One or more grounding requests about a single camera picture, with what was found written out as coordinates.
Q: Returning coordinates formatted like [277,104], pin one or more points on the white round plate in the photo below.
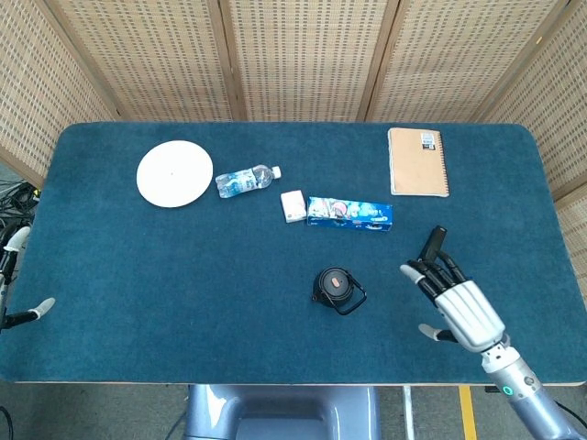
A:
[174,174]

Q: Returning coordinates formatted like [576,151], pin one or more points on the left black white-tipped robot hand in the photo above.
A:
[18,315]

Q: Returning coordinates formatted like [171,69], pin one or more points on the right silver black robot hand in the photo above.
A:
[468,311]

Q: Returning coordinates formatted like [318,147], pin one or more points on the blue cookie box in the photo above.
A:
[348,213]

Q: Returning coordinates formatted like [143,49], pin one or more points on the grey-blue robot torso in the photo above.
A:
[284,412]

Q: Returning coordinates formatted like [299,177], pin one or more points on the clear plastic water bottle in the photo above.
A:
[240,180]

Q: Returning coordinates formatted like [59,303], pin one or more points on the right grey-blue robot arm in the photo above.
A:
[523,385]

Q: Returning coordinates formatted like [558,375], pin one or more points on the white table leg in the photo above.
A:
[408,412]

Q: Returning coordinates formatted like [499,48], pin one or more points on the brown spiral notebook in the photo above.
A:
[417,162]

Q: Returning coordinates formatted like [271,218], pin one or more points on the small white box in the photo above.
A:
[293,207]

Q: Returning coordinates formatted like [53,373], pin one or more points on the black stapler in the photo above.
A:
[433,243]

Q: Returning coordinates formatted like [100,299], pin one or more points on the bamboo folding screen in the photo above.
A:
[302,55]

